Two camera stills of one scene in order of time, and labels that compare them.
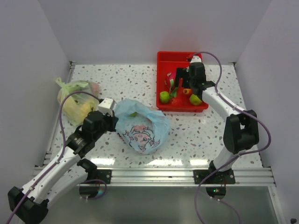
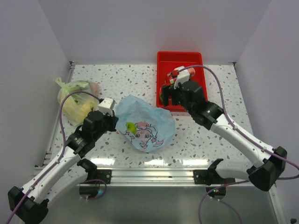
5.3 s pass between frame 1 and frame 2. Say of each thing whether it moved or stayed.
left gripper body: stayed
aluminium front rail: stayed
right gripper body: moved
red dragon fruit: stayed
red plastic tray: stayed
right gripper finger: moved
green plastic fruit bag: stayed
